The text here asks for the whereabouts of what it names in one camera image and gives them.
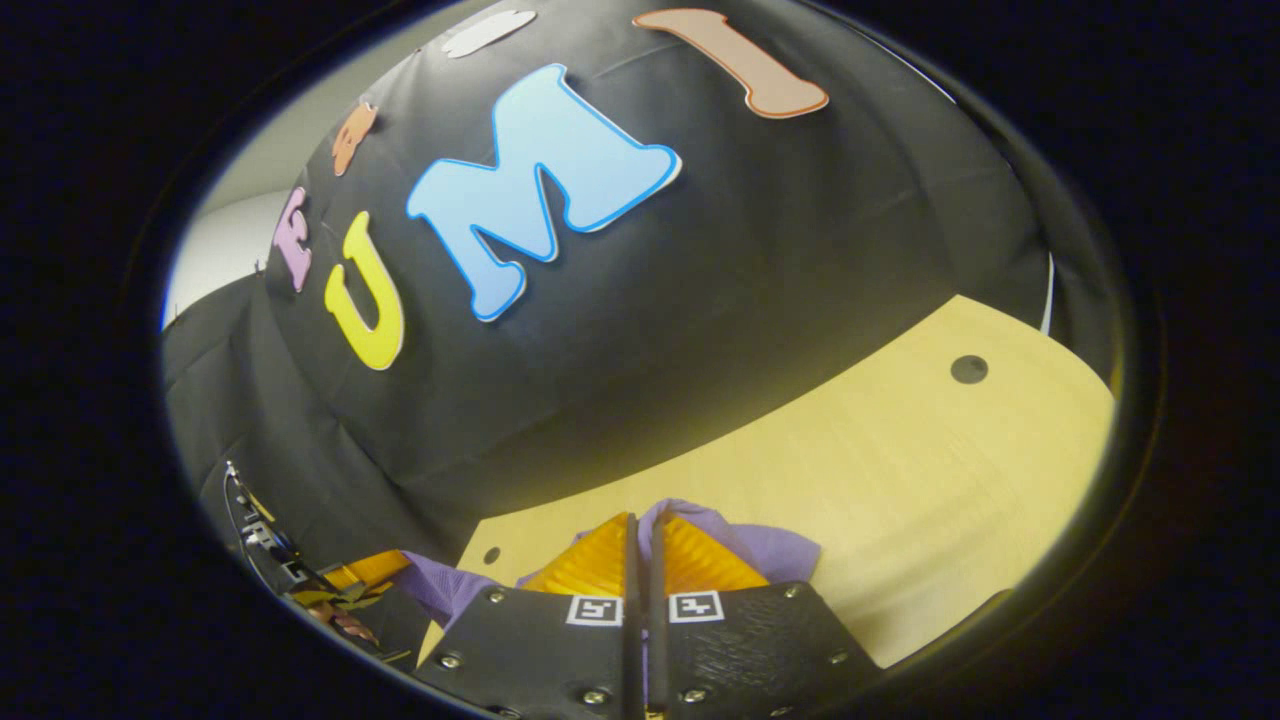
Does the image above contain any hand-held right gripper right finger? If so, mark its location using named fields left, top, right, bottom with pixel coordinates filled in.
left=650, top=510, right=886, bottom=719

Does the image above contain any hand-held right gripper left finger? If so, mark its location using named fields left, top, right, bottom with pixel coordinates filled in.
left=415, top=512, right=641, bottom=720

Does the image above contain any purple button shirt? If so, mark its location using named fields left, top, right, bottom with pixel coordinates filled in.
left=390, top=498, right=823, bottom=626

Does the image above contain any black backdrop cloth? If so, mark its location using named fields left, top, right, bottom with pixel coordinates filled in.
left=160, top=0, right=1116, bottom=601

